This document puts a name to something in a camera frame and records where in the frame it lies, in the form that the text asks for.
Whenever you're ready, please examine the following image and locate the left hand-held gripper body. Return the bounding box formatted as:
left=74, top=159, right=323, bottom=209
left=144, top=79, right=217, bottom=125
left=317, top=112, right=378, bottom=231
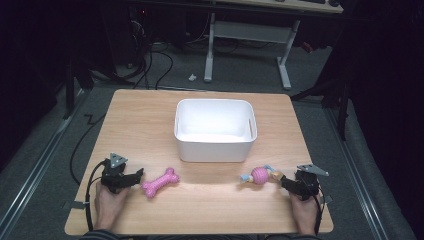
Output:
left=100, top=152, right=134, bottom=194

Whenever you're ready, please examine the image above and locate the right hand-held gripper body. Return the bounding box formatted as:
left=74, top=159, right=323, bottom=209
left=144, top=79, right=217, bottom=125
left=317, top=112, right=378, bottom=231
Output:
left=292, top=163, right=330, bottom=201

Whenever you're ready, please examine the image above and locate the pink bone toy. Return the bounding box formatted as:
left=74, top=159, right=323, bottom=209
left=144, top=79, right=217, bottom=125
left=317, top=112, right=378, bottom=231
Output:
left=140, top=167, right=181, bottom=200

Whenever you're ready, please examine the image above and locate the pink ball rope toy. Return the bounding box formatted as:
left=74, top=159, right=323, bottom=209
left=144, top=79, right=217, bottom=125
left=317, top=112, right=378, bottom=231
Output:
left=239, top=164, right=284, bottom=186

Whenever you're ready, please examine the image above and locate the white plastic bin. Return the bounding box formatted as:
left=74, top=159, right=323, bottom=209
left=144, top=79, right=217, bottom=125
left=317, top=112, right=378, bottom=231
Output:
left=173, top=98, right=258, bottom=164

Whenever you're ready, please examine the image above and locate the person's right hand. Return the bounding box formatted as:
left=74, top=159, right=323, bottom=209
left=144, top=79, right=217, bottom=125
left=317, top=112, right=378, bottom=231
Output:
left=289, top=192, right=322, bottom=236

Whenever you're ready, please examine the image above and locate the person's left hand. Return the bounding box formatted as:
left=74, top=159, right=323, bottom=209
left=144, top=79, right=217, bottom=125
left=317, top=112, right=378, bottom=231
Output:
left=94, top=182, right=132, bottom=231

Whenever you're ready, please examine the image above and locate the black metal stand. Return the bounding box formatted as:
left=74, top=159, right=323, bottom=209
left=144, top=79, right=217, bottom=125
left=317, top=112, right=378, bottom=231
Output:
left=289, top=78, right=352, bottom=142
left=62, top=58, right=95, bottom=120

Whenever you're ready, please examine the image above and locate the desk with white legs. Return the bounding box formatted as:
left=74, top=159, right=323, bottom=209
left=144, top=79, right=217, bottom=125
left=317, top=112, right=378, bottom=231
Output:
left=203, top=0, right=344, bottom=91

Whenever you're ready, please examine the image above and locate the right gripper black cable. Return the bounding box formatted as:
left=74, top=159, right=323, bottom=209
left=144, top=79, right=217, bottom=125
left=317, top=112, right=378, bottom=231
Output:
left=311, top=186, right=327, bottom=235

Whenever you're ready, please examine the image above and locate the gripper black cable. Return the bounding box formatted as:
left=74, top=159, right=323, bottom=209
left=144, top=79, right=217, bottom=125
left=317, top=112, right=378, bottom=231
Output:
left=84, top=159, right=109, bottom=232
left=311, top=186, right=327, bottom=235

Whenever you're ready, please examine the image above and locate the black floor cable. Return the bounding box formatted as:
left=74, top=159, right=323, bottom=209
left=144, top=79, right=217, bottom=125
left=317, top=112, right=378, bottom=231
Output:
left=69, top=114, right=108, bottom=186

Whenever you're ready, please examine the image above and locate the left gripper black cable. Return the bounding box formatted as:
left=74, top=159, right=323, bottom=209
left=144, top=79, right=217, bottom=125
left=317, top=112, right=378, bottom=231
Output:
left=84, top=159, right=109, bottom=232

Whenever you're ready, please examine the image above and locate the metal floor rail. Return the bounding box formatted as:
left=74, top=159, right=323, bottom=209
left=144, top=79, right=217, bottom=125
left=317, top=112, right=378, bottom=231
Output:
left=0, top=89, right=85, bottom=234
left=323, top=108, right=389, bottom=240

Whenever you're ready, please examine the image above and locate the bundle of black cables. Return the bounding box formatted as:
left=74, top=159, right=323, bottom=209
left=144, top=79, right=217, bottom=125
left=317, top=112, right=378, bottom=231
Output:
left=114, top=41, right=175, bottom=90

